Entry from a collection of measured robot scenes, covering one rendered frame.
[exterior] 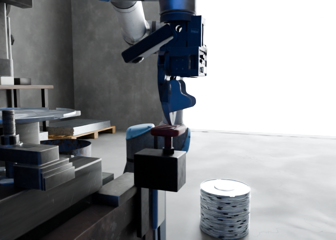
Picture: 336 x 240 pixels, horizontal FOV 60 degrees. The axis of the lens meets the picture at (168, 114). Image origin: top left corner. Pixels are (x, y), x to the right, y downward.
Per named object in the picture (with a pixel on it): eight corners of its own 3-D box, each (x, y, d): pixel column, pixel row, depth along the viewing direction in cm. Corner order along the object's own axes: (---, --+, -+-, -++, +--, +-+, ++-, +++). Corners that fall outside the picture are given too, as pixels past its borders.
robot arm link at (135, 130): (127, 152, 128) (127, 122, 127) (158, 152, 128) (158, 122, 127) (123, 159, 116) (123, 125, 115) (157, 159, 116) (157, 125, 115)
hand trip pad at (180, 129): (160, 157, 65) (160, 123, 64) (186, 159, 62) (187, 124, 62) (148, 165, 58) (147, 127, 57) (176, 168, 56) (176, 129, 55)
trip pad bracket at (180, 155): (145, 226, 67) (144, 142, 65) (185, 234, 64) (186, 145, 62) (133, 239, 61) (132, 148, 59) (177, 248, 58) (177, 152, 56)
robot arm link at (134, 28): (124, 27, 111) (91, -53, 62) (153, 27, 111) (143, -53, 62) (124, 57, 110) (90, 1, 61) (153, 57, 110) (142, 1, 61)
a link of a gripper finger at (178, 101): (189, 128, 55) (190, 79, 54) (160, 126, 57) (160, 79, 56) (193, 126, 58) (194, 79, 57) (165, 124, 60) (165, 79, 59)
